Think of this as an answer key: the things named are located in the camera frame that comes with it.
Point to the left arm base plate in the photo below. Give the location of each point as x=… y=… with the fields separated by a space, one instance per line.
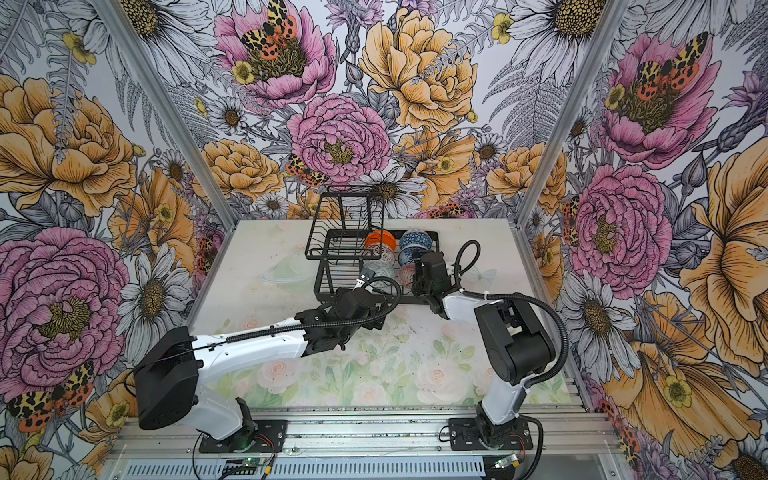
x=267 y=436

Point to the white bowl dark radial pattern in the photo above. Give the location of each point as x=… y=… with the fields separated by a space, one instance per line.
x=380 y=253

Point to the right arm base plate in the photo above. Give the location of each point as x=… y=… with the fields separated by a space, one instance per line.
x=475 y=434

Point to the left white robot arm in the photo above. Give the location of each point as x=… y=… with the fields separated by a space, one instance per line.
x=173 y=381

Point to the green circuit board right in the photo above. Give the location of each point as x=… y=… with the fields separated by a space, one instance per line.
x=511 y=461

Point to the green circuit board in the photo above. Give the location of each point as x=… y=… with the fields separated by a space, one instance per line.
x=246 y=466
x=511 y=461

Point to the black metal dish rack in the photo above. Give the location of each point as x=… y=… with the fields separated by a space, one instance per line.
x=339 y=227

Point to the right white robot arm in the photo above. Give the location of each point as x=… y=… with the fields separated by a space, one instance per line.
x=517 y=344

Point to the dark blue patterned bowl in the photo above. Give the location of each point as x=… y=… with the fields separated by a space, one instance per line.
x=415 y=237

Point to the green patterned ceramic bowl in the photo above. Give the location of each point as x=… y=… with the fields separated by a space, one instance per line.
x=384 y=274

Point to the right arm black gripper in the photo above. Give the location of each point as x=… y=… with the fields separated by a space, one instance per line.
x=416 y=287

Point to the orange plastic bowl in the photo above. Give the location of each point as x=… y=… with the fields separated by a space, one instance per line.
x=381 y=238

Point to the aluminium front rail frame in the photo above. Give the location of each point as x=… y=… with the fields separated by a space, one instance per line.
x=364 y=443

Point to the red patterned ceramic bowl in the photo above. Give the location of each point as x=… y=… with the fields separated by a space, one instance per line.
x=406 y=276

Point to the aluminium corner post left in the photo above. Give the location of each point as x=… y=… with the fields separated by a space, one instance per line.
x=119 y=26

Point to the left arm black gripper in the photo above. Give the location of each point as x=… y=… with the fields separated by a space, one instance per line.
x=375 y=324

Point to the blue floral ceramic bowl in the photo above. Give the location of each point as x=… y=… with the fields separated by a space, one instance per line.
x=411 y=254

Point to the aluminium corner post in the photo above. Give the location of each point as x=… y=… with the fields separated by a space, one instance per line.
x=119 y=26
x=606 y=31

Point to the aluminium corner post right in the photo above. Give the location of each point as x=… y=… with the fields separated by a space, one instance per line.
x=606 y=31

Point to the green circuit board left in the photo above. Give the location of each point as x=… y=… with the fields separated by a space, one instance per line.
x=246 y=466

